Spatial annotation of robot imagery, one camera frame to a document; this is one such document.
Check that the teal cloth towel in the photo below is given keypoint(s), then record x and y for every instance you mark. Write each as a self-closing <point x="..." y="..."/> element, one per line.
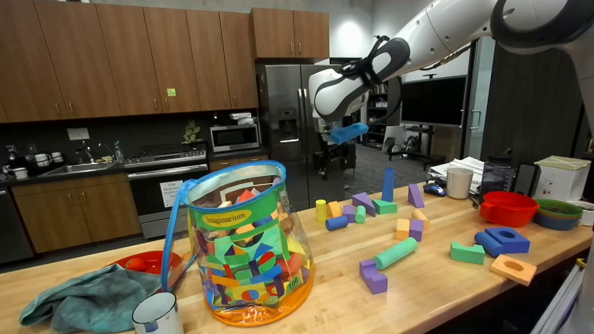
<point x="93" y="300"/>

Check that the small orange foam block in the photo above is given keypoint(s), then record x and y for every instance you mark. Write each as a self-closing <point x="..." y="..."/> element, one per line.
<point x="334" y="209"/>

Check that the white storage box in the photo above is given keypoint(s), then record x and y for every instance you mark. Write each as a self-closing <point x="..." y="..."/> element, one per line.
<point x="561" y="179"/>

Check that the green arch foam block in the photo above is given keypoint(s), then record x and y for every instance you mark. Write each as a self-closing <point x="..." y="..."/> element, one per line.
<point x="466" y="253"/>

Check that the dark dishwasher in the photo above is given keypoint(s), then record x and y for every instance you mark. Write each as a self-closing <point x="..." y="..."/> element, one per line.
<point x="11" y="226"/>

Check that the stainless steel refrigerator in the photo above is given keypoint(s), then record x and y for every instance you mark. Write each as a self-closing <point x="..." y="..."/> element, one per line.
<point x="284" y="136"/>

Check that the blue cylindrical foam block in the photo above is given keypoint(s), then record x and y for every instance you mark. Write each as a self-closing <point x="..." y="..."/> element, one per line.
<point x="336" y="224"/>

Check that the green triangle foam block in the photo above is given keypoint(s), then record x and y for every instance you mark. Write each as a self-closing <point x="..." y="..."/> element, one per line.
<point x="385" y="207"/>

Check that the green sticky note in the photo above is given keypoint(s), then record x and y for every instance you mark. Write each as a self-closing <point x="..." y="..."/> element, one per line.
<point x="171" y="92"/>

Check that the small purple foam block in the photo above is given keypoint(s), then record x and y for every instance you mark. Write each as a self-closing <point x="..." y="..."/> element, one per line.
<point x="347" y="213"/>

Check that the blue rounded foam block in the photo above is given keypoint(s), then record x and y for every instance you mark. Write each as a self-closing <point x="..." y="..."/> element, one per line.
<point x="487" y="244"/>

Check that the white paper cup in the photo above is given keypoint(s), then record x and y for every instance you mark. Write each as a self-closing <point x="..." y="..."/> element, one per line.
<point x="459" y="183"/>

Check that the small green plant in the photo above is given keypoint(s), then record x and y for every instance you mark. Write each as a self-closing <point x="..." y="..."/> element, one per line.
<point x="191" y="133"/>

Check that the long green cylinder block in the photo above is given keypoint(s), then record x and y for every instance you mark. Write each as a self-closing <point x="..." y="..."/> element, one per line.
<point x="396" y="253"/>

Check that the brown wall cabinet row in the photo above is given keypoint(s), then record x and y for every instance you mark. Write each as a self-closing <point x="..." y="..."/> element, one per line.
<point x="123" y="57"/>

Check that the white paper pile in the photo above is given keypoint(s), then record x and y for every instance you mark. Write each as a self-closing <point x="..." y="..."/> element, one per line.
<point x="464" y="164"/>

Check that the blue plastic bowl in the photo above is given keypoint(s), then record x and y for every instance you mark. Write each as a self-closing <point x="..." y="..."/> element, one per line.
<point x="557" y="224"/>

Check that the blue square block with hole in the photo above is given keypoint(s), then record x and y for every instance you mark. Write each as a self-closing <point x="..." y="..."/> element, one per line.
<point x="509" y="239"/>

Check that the dish soap bottle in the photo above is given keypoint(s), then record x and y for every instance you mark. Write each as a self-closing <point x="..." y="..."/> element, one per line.
<point x="117" y="151"/>

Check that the brown wooden base cabinet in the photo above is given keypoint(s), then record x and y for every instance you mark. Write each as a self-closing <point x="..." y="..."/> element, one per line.
<point x="234" y="162"/>
<point x="75" y="211"/>

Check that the white metal rails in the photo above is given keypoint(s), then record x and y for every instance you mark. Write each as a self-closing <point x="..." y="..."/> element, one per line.
<point x="553" y="307"/>

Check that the long purple wedge block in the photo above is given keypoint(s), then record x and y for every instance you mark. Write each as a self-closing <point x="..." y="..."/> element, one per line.
<point x="362" y="201"/>

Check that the small white counter cup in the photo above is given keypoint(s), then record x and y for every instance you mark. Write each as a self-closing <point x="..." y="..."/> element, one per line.
<point x="21" y="174"/>

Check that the black television screen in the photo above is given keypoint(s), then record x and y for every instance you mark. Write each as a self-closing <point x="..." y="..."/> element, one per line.
<point x="433" y="103"/>

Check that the purple rectangular foam block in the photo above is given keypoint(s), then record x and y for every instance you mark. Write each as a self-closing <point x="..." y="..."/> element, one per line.
<point x="416" y="229"/>

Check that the green plastic bowl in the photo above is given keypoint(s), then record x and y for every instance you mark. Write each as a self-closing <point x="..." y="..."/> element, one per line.
<point x="557" y="209"/>

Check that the white wall outlet plate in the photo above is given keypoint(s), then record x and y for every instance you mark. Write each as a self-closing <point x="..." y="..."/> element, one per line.
<point x="78" y="133"/>

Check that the yellow cylindrical foam block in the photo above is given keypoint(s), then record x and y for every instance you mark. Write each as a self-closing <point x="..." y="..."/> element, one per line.
<point x="320" y="209"/>

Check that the orange rectangular foam block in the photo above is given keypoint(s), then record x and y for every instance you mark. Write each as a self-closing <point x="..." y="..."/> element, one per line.
<point x="401" y="229"/>

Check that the purple triangle foam block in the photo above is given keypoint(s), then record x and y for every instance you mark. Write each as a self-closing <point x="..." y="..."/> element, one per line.
<point x="416" y="196"/>

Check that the orange square block with hole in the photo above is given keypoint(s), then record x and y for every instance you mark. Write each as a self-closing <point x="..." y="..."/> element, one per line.
<point x="513" y="270"/>

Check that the white kitchen container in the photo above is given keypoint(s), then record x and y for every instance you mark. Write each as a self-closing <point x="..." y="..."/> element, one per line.
<point x="242" y="116"/>

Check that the stainless kitchen range oven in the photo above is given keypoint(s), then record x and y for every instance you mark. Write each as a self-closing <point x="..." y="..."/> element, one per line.
<point x="164" y="187"/>

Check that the short green cylinder block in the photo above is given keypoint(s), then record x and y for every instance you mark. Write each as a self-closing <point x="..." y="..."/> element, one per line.
<point x="360" y="214"/>

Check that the clear plastic block bag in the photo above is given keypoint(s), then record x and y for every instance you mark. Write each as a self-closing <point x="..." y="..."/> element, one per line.
<point x="247" y="248"/>

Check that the purple notched foam block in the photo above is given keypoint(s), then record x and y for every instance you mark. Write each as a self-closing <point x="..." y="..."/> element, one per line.
<point x="373" y="277"/>

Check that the black flat device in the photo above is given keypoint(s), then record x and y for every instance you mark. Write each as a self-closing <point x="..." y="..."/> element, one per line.
<point x="526" y="179"/>

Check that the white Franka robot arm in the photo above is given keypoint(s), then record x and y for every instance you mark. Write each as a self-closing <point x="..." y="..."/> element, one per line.
<point x="433" y="31"/>

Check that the kitchen sink faucet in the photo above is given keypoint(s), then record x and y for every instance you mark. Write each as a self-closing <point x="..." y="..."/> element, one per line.
<point x="86" y="151"/>

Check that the dark clear water bottle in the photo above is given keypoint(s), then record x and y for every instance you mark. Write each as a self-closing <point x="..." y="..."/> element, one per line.
<point x="494" y="177"/>

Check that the red plastic plate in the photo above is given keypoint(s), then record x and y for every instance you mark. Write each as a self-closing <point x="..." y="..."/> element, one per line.
<point x="149" y="261"/>

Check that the small blue object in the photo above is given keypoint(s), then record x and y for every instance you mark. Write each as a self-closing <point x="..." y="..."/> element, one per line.
<point x="435" y="188"/>

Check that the brown two-door wall cabinet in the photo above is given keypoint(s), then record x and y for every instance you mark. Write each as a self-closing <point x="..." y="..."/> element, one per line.
<point x="290" y="34"/>

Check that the stainless microwave oven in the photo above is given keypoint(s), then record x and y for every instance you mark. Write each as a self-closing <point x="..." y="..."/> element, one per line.
<point x="234" y="138"/>

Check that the white enamel mug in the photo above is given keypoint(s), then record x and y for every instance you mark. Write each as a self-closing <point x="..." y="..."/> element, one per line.
<point x="158" y="313"/>

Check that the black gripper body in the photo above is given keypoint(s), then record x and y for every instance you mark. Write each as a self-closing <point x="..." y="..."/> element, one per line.
<point x="336" y="151"/>

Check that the orange cylindrical foam block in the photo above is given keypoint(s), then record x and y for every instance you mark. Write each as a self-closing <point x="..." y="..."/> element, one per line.
<point x="420" y="216"/>

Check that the red plastic bowl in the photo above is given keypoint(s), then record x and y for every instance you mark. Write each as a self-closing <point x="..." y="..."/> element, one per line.
<point x="509" y="209"/>

